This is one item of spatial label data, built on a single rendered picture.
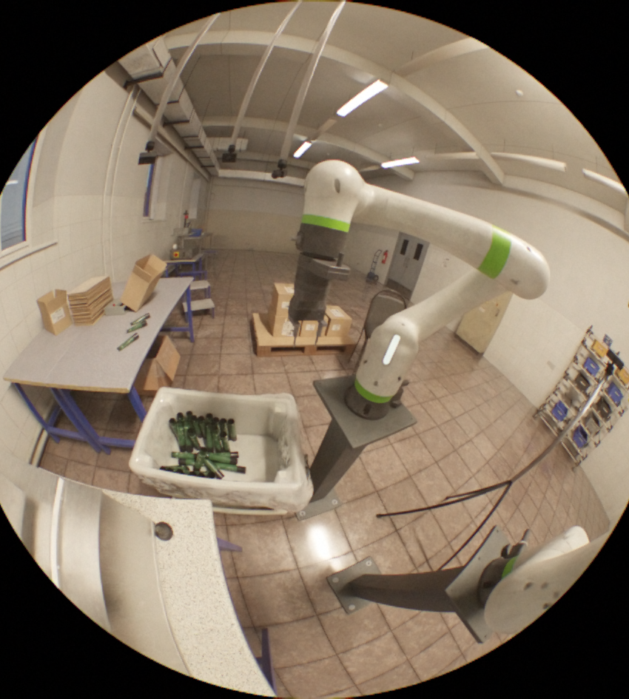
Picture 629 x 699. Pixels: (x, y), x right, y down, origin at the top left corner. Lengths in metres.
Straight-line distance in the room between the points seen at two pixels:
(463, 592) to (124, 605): 0.63
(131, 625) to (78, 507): 0.22
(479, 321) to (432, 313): 4.42
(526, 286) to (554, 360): 4.52
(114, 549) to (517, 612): 0.58
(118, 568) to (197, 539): 0.25
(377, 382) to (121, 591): 0.71
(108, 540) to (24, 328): 1.96
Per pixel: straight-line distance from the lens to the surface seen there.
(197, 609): 0.65
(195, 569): 0.63
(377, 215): 0.49
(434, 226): 0.46
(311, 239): 0.38
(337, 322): 2.51
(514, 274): 0.49
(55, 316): 1.87
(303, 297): 0.42
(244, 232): 9.91
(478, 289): 0.64
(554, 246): 5.36
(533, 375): 5.07
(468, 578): 0.63
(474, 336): 5.08
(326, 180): 0.38
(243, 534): 1.36
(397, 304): 2.20
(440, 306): 0.63
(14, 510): 0.59
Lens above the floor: 1.35
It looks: 32 degrees down
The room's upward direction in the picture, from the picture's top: 13 degrees clockwise
